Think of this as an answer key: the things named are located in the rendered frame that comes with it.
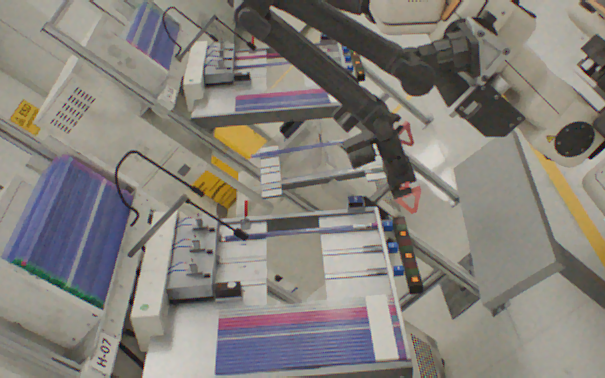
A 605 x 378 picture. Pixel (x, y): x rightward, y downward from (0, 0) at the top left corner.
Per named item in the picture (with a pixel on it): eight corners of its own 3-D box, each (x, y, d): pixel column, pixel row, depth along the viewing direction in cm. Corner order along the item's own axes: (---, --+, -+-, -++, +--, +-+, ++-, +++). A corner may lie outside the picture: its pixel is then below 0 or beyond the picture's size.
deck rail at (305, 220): (376, 220, 236) (376, 206, 233) (377, 224, 235) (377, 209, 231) (173, 236, 237) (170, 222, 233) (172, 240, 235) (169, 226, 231)
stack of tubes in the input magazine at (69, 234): (134, 194, 221) (60, 149, 210) (104, 305, 180) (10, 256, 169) (113, 218, 226) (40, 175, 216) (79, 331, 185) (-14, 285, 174)
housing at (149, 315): (184, 241, 236) (177, 209, 227) (168, 350, 195) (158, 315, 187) (161, 243, 236) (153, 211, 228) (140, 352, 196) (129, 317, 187)
